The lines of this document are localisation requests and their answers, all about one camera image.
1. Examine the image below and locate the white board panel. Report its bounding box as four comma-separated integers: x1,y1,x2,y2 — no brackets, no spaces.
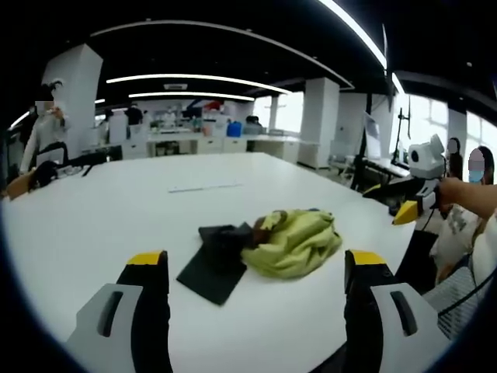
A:
363,110,384,159

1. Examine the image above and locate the person's right hand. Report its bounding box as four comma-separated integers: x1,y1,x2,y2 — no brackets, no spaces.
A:
433,180,462,214

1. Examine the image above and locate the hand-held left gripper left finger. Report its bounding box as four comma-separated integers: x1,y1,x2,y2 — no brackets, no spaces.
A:
64,250,174,373

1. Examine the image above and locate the yellow-green garment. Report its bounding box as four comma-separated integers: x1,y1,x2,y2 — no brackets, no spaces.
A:
240,208,344,279

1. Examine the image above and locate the white cabinet counter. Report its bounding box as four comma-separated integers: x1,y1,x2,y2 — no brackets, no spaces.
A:
145,133,321,169

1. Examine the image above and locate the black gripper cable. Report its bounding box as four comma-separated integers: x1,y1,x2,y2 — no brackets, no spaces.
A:
420,207,447,231

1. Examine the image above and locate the black cloth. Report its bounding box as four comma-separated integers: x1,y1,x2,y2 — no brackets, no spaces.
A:
176,222,254,307

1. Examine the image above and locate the black bag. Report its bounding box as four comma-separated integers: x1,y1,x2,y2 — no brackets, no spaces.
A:
28,160,60,192

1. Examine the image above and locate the grey striped cloth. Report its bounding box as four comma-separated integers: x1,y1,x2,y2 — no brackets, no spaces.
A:
422,252,497,345

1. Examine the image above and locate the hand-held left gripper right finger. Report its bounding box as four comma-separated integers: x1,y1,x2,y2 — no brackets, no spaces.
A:
343,249,454,373

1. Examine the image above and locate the black office chair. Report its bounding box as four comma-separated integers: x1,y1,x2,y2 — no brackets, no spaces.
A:
34,141,70,169

